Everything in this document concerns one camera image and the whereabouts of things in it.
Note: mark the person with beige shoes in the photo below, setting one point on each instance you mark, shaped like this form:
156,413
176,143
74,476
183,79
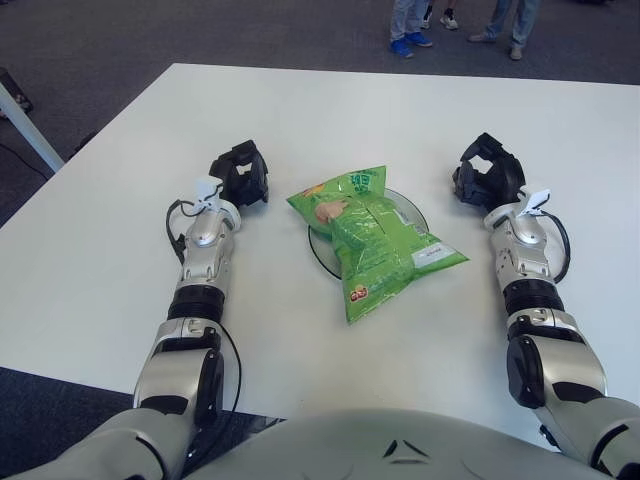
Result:
525,20

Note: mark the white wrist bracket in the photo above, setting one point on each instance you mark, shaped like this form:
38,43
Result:
535,200
207,190

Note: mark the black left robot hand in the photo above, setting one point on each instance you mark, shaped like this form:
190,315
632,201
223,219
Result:
252,180

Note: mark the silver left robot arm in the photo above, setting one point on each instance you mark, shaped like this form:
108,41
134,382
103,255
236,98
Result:
207,240

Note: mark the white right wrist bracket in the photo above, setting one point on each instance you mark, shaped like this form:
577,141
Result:
535,200

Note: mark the black floor object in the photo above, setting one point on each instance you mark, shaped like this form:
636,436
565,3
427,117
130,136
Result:
17,92

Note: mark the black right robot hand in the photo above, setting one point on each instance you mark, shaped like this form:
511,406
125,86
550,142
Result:
505,175

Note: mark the green snack bag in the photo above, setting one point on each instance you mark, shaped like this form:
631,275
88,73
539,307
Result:
370,235

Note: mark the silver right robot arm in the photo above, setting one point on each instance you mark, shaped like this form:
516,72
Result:
525,245

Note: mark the white plate black rim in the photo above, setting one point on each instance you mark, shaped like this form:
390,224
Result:
412,212

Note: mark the person with white sneakers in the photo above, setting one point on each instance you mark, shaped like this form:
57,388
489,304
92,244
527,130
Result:
449,21

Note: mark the person with blue shoes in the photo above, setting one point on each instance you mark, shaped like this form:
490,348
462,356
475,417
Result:
405,20

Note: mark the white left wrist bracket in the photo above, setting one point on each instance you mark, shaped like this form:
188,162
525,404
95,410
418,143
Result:
207,190

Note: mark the white desk leg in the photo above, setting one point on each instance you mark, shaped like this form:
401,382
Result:
35,135

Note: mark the grey robot torso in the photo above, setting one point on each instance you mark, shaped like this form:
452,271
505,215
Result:
350,450

